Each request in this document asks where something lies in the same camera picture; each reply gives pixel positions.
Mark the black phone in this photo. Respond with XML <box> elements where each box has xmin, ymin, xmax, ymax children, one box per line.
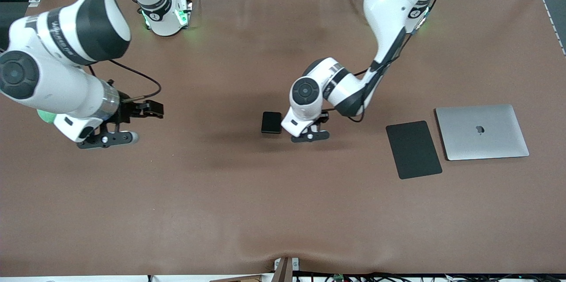
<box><xmin>261</xmin><ymin>111</ymin><xmax>283</xmax><ymax>134</ymax></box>

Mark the black mouse pad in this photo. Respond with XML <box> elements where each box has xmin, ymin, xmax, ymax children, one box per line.
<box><xmin>386</xmin><ymin>120</ymin><xmax>443</xmax><ymax>180</ymax></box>

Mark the green dinosaur plush toy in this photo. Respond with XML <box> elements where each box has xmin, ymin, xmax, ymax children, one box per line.
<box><xmin>37</xmin><ymin>108</ymin><xmax>58</xmax><ymax>125</ymax></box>

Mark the brown table mat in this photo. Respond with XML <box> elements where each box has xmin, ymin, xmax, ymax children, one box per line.
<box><xmin>0</xmin><ymin>0</ymin><xmax>566</xmax><ymax>276</ymax></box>

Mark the silver closed laptop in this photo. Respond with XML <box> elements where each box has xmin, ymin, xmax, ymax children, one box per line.
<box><xmin>435</xmin><ymin>104</ymin><xmax>530</xmax><ymax>161</ymax></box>

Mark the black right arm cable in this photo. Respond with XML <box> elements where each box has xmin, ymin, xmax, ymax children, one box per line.
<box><xmin>88</xmin><ymin>59</ymin><xmax>162</xmax><ymax>100</ymax></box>

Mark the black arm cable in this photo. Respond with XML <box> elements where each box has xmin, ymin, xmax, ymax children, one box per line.
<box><xmin>88</xmin><ymin>59</ymin><xmax>162</xmax><ymax>100</ymax></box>
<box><xmin>322</xmin><ymin>0</ymin><xmax>440</xmax><ymax>123</ymax></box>

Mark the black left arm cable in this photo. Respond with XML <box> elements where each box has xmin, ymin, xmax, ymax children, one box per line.
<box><xmin>322</xmin><ymin>0</ymin><xmax>440</xmax><ymax>123</ymax></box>

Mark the black cable bundle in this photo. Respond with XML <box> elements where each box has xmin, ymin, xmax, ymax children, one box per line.
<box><xmin>294</xmin><ymin>272</ymin><xmax>566</xmax><ymax>282</ymax></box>

